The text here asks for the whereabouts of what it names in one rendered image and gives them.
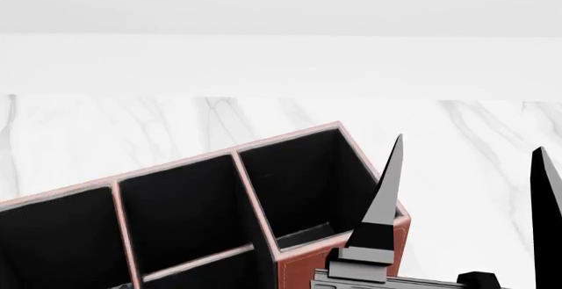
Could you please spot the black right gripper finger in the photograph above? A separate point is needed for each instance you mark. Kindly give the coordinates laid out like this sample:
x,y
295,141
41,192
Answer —
x,y
377,226
546,223

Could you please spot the brown leather compartment caddy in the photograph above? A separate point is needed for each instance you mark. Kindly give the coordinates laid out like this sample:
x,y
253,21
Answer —
x,y
184,210

